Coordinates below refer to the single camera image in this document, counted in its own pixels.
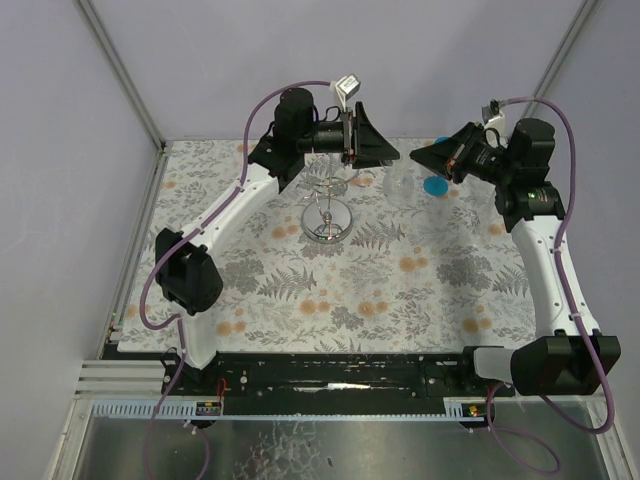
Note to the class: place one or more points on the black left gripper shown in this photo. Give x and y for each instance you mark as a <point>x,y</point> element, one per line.
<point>350,136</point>

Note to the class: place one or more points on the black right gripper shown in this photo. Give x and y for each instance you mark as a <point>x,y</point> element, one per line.
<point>456,160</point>

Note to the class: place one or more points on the blue plastic wine glass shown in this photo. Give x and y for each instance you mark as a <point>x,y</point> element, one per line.
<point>435,186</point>

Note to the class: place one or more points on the clear wine glass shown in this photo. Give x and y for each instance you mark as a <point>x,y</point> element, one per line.
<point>398,184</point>

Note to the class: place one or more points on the clear champagne flute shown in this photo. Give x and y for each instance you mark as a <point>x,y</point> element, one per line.
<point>493,219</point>

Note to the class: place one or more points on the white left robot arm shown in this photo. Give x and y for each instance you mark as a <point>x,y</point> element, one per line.
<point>185,266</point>

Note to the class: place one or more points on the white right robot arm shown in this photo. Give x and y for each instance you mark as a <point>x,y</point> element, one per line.
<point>570,354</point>

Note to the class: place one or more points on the chrome wine glass rack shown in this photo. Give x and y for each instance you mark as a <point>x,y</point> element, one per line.
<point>324,182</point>

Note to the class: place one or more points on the floral tablecloth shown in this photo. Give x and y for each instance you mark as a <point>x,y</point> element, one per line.
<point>421,275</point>

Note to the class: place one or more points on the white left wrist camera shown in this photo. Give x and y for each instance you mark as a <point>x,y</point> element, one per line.
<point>344,89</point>

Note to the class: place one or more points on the aluminium frame post right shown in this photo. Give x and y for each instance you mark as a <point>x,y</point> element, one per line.
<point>585,12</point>

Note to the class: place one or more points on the aluminium frame post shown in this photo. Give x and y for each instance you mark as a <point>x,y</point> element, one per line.
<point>585,12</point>
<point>121,73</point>

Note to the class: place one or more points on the aluminium frame post left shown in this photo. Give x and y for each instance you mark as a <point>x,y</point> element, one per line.
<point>121,73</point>

